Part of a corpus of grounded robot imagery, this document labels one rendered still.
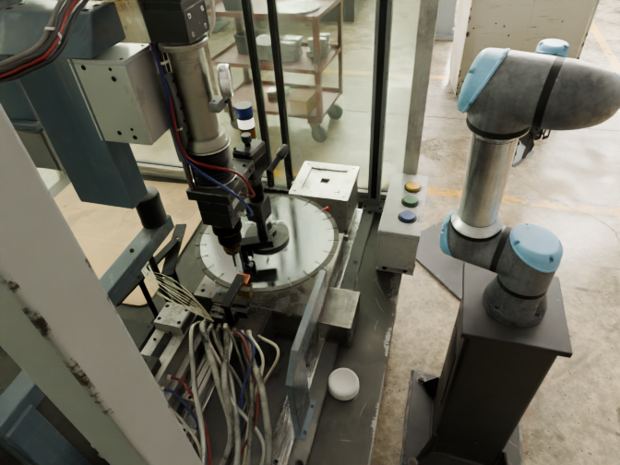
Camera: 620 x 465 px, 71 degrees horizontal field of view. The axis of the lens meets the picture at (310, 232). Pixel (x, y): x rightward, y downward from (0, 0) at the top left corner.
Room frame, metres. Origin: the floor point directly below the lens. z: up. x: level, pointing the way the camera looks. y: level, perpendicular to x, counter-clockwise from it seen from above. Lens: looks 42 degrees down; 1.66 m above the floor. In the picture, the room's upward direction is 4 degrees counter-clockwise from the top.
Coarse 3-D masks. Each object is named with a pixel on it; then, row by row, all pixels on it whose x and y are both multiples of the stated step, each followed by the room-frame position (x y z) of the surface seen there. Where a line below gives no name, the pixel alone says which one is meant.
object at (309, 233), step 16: (272, 208) 0.91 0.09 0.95; (288, 208) 0.91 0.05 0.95; (304, 208) 0.90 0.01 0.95; (288, 224) 0.84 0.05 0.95; (304, 224) 0.84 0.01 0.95; (320, 224) 0.83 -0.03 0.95; (208, 240) 0.80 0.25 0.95; (304, 240) 0.78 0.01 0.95; (320, 240) 0.77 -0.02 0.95; (208, 256) 0.74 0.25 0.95; (224, 256) 0.74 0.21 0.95; (256, 256) 0.73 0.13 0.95; (272, 256) 0.73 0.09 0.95; (288, 256) 0.72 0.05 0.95; (304, 256) 0.72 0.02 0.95; (320, 256) 0.72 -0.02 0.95; (224, 272) 0.69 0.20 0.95; (240, 272) 0.69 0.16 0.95; (256, 272) 0.68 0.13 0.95; (272, 272) 0.68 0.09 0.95; (288, 272) 0.67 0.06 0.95
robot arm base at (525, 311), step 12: (492, 288) 0.71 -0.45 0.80; (504, 288) 0.67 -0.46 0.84; (492, 300) 0.68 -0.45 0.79; (504, 300) 0.66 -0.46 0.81; (516, 300) 0.65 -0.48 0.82; (528, 300) 0.64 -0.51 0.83; (540, 300) 0.64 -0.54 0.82; (492, 312) 0.67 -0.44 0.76; (504, 312) 0.65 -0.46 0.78; (516, 312) 0.64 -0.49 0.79; (528, 312) 0.63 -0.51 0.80; (540, 312) 0.64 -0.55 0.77; (516, 324) 0.63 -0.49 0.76; (528, 324) 0.62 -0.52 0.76
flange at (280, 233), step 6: (252, 228) 0.83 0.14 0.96; (276, 228) 0.82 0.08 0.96; (282, 228) 0.82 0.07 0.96; (246, 234) 0.80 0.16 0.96; (252, 234) 0.80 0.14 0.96; (276, 234) 0.79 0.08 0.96; (282, 234) 0.79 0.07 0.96; (288, 234) 0.79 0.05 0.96; (276, 240) 0.77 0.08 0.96; (282, 240) 0.77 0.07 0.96; (288, 240) 0.78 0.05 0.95; (276, 246) 0.75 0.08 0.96; (282, 246) 0.76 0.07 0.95; (264, 252) 0.74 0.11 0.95
